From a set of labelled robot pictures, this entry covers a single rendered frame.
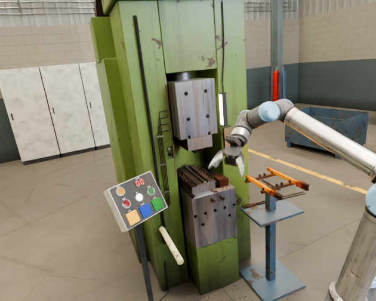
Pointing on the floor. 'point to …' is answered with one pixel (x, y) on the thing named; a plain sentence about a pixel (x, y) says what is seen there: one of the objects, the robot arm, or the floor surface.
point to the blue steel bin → (344, 121)
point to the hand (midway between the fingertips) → (224, 171)
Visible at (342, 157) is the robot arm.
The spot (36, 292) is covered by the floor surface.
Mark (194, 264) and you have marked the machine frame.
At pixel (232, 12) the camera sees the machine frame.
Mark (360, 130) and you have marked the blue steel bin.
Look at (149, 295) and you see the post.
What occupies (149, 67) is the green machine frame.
